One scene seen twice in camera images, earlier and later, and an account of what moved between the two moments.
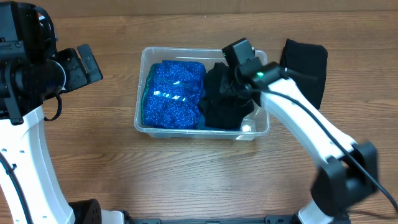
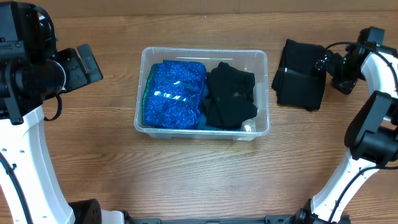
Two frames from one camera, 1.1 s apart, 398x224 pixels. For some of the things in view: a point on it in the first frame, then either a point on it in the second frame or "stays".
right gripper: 242,94 to 342,86
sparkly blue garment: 171,95 stays
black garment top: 306,64 stays
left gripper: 68,58 stays
